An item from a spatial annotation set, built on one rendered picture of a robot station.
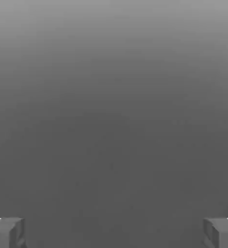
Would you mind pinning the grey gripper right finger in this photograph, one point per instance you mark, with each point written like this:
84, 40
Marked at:
222, 235

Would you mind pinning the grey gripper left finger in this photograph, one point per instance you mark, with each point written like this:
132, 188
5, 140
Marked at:
3, 234

